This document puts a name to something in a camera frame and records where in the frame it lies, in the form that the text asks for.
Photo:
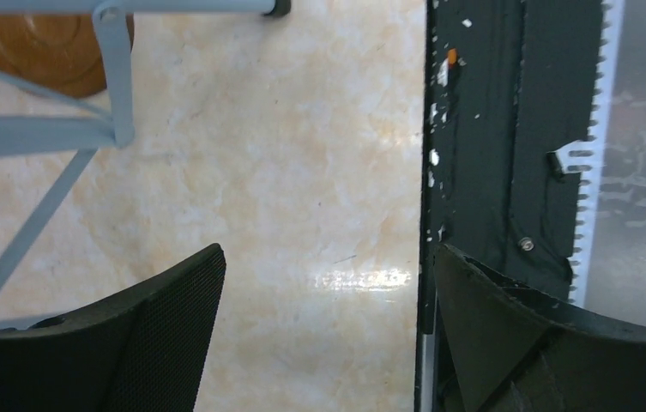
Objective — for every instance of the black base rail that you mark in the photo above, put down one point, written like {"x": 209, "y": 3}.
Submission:
{"x": 507, "y": 83}

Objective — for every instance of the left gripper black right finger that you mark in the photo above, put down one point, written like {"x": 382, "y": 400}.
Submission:
{"x": 515, "y": 348}

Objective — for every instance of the grey tripod stand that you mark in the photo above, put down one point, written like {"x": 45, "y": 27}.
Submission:
{"x": 23, "y": 135}

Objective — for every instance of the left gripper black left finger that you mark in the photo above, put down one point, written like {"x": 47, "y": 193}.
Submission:
{"x": 140, "y": 349}

